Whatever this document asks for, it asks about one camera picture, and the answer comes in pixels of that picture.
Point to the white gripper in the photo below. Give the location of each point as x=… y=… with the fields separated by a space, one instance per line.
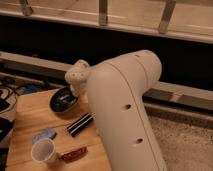
x=78 y=89

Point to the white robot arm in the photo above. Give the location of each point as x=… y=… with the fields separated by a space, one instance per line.
x=114 y=90

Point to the dark ceramic bowl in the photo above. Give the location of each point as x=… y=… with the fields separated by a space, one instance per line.
x=62 y=100

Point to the white paper cup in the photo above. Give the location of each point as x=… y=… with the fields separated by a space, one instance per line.
x=44 y=151

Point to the black white striped box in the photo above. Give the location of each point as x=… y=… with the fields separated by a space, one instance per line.
x=77 y=126

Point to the brown snack bar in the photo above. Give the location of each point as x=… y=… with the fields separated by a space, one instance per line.
x=74 y=154

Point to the blue flat object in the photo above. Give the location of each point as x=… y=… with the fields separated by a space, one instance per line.
x=46 y=133

